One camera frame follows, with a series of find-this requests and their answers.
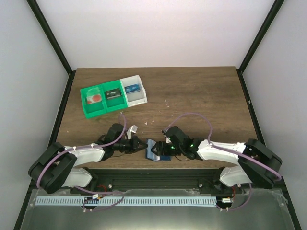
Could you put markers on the left green bin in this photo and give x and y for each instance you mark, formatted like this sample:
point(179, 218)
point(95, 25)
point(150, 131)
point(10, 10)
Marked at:
point(92, 110)

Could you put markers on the green bin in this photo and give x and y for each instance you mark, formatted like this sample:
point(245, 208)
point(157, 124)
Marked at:
point(115, 104)
point(92, 110)

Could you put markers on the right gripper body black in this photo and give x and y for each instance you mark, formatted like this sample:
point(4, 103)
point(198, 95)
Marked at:
point(162, 147)

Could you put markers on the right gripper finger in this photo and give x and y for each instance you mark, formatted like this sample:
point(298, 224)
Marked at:
point(157, 151)
point(157, 146)

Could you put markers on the blue card holder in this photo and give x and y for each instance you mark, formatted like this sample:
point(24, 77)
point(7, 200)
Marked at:
point(152, 156)

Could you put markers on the black aluminium frame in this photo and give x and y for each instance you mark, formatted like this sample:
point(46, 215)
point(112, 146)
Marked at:
point(151, 177)

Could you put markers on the black card stack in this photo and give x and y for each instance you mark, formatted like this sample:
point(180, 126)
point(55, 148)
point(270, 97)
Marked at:
point(111, 94)

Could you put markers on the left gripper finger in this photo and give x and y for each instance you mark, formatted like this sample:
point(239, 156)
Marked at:
point(135, 150)
point(141, 144)

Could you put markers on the blue card stack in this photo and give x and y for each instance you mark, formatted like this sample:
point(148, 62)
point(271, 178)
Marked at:
point(132, 88)

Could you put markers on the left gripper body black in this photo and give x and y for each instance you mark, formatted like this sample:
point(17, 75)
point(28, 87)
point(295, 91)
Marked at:
point(134, 145)

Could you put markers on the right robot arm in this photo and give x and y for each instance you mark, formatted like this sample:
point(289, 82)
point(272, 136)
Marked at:
point(252, 161)

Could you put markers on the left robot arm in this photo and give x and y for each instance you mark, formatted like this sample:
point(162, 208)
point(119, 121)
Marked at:
point(61, 166)

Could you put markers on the light blue cable duct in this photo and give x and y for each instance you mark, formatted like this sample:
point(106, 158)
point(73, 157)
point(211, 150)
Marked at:
point(202, 201)

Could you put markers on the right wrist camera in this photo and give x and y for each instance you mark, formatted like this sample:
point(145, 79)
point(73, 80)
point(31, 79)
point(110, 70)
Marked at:
point(176, 136)

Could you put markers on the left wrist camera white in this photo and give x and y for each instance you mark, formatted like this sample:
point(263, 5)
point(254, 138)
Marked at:
point(131, 131)

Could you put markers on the red white card stack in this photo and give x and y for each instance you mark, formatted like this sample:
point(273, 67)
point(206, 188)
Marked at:
point(95, 98)

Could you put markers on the middle green bin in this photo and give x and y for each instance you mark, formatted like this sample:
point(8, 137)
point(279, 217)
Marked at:
point(115, 104)

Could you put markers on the white bin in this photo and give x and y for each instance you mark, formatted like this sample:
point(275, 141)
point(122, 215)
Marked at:
point(136, 98)

